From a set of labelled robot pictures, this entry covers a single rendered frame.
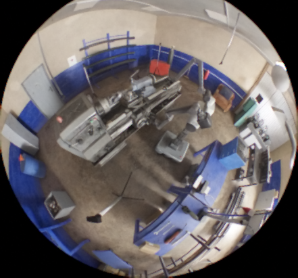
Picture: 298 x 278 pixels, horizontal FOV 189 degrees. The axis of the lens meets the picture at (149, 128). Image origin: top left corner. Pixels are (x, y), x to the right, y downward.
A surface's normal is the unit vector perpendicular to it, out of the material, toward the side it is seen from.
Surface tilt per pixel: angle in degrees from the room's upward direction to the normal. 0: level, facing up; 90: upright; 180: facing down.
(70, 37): 90
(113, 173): 0
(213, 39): 90
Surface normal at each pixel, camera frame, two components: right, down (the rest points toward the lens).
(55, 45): 0.73, 0.62
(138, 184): 0.08, -0.51
